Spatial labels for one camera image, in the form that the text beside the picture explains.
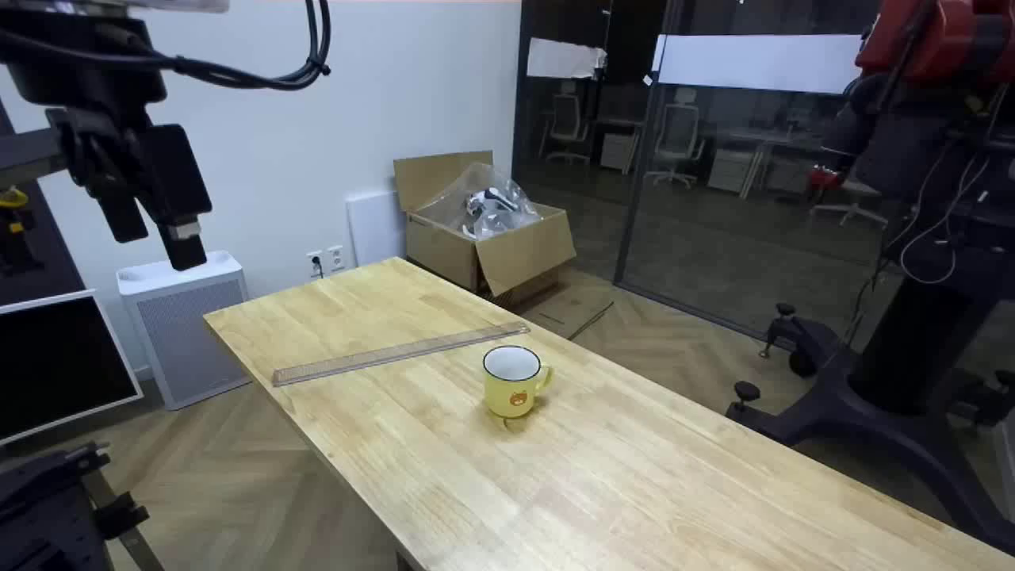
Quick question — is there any open cardboard box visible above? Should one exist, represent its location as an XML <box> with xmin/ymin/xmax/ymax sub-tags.
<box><xmin>391</xmin><ymin>149</ymin><xmax>580</xmax><ymax>303</ymax></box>

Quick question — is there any black camera stand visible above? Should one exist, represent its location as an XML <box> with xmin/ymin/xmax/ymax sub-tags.
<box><xmin>0</xmin><ymin>440</ymin><xmax>168</xmax><ymax>571</ymax></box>

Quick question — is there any white office cabinet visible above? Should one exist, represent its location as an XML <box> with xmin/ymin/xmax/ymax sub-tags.
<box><xmin>705</xmin><ymin>143</ymin><xmax>766</xmax><ymax>200</ymax></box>

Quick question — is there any black robot stand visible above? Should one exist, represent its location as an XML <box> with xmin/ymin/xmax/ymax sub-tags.
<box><xmin>839</xmin><ymin>0</ymin><xmax>1015</xmax><ymax>288</ymax></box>

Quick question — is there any white floor cabinet box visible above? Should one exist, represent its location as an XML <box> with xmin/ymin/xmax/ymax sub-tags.
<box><xmin>115</xmin><ymin>250</ymin><xmax>252</xmax><ymax>412</ymax></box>

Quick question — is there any grey office chair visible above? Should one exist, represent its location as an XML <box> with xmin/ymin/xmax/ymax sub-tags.
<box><xmin>540</xmin><ymin>81</ymin><xmax>596</xmax><ymax>168</ymax></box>

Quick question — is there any white wall outlet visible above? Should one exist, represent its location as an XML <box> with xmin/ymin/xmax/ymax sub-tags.
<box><xmin>304</xmin><ymin>245</ymin><xmax>348</xmax><ymax>280</ymax></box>

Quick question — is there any yellow enamel cup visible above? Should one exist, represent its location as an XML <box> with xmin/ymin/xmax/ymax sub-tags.
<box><xmin>478</xmin><ymin>342</ymin><xmax>555</xmax><ymax>423</ymax></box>

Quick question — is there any black framed panel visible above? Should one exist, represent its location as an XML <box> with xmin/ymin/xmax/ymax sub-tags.
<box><xmin>0</xmin><ymin>285</ymin><xmax>146</xmax><ymax>450</ymax></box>

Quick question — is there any clear plastic bag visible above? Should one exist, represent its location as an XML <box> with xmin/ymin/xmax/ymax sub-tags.
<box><xmin>418</xmin><ymin>162</ymin><xmax>540</xmax><ymax>242</ymax></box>

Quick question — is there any yellow tool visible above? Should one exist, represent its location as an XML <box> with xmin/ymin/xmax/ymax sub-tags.
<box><xmin>0</xmin><ymin>186</ymin><xmax>33</xmax><ymax>245</ymax></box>

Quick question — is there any flat cardboard sheet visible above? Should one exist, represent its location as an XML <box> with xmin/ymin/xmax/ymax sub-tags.
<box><xmin>514</xmin><ymin>268</ymin><xmax>617</xmax><ymax>342</ymax></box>

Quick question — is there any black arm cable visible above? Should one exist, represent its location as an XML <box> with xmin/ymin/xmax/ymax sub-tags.
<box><xmin>0</xmin><ymin>0</ymin><xmax>333</xmax><ymax>95</ymax></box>

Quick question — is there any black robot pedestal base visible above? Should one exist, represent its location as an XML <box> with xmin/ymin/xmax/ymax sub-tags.
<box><xmin>725</xmin><ymin>270</ymin><xmax>1015</xmax><ymax>555</ymax></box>

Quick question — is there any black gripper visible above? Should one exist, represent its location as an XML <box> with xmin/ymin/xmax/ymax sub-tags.
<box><xmin>43</xmin><ymin>108</ymin><xmax>214</xmax><ymax>274</ymax></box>

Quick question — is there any red office object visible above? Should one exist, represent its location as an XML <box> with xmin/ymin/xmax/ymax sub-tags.
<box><xmin>805</xmin><ymin>162</ymin><xmax>851</xmax><ymax>200</ymax></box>

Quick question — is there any white office chair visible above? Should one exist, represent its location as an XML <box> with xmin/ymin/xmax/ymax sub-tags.
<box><xmin>644</xmin><ymin>99</ymin><xmax>711</xmax><ymax>193</ymax></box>

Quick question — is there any white wall panel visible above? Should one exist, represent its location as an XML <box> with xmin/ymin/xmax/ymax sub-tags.
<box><xmin>343</xmin><ymin>189</ymin><xmax>406</xmax><ymax>270</ymax></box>

